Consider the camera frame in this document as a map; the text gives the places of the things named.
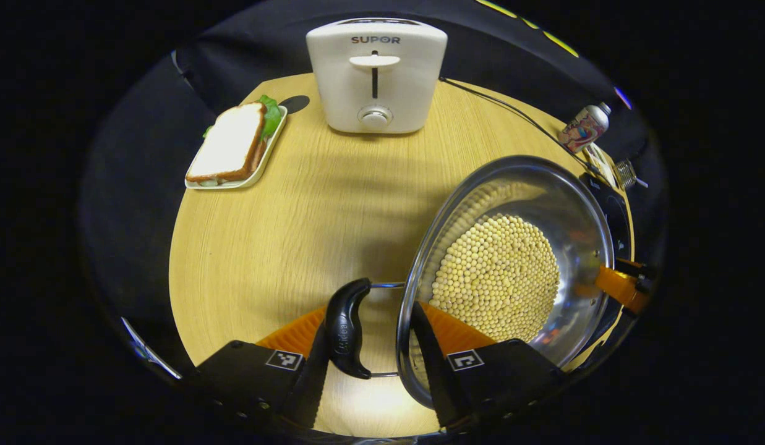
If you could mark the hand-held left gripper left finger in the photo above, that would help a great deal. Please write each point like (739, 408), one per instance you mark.
(308, 386)

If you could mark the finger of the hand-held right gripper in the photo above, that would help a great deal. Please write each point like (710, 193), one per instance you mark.
(620, 287)

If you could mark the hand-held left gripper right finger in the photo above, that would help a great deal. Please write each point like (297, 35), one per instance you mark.
(438, 371)

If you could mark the black induction cooktop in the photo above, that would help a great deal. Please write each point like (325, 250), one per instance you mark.
(616, 210)

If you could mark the grey utensil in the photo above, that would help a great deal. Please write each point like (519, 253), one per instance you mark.
(641, 182)

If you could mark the pile of soybeans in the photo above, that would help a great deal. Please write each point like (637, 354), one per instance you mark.
(496, 278)

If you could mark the silver bottle with colourful label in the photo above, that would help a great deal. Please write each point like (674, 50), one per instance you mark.
(583, 128)

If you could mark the small white rectangular plate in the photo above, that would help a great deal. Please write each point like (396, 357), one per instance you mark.
(268, 157)

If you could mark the sandwich with lettuce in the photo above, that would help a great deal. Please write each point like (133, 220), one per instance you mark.
(230, 142)

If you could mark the white toaster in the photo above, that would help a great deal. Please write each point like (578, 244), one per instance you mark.
(376, 86)

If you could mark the black backdrop cloth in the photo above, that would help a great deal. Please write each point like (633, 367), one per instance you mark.
(234, 62)

